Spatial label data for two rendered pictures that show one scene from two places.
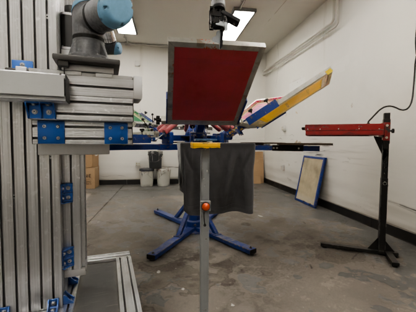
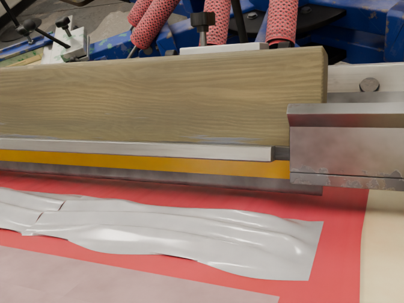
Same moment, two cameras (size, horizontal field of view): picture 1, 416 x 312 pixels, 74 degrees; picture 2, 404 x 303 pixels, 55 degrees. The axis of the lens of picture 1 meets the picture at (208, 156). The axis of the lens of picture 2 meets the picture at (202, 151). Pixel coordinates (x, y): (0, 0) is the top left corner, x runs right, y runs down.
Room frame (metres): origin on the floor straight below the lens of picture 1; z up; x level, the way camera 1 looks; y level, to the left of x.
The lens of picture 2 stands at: (2.01, -0.21, 1.44)
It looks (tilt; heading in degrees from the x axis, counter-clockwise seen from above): 42 degrees down; 40
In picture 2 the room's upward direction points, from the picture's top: 20 degrees counter-clockwise
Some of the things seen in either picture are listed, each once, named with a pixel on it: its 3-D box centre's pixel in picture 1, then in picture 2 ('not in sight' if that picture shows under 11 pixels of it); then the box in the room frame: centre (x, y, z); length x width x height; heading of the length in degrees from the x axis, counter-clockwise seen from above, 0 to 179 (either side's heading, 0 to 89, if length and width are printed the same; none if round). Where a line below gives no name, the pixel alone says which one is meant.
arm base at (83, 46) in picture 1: (88, 51); not in sight; (1.10, 0.47, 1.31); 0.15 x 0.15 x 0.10
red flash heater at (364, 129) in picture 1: (342, 130); not in sight; (2.44, -1.18, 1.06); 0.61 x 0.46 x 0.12; 69
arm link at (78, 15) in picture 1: (89, 20); not in sight; (1.10, 0.46, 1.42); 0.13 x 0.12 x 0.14; 53
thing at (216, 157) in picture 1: (218, 179); not in sight; (1.62, -0.06, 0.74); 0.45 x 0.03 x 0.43; 99
